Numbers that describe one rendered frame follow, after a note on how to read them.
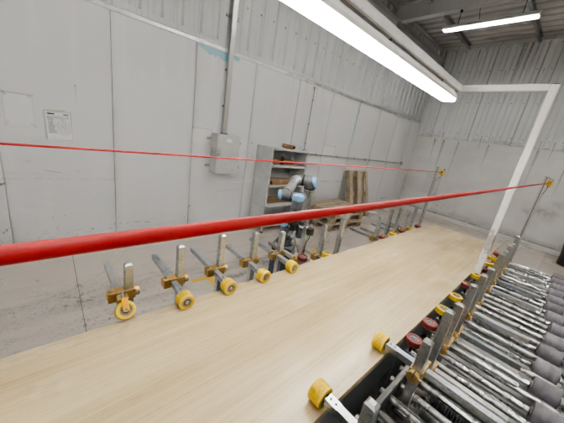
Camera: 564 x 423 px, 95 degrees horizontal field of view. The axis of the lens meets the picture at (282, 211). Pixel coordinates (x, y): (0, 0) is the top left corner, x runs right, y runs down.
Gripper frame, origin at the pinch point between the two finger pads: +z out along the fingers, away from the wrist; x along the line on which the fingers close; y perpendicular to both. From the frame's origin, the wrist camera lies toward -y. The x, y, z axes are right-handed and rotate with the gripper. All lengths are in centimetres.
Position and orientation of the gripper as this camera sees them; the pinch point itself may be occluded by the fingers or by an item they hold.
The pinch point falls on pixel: (292, 237)
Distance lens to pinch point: 214.0
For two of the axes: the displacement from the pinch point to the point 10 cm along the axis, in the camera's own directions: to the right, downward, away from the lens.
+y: -7.4, 0.8, -6.7
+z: -1.5, 9.5, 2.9
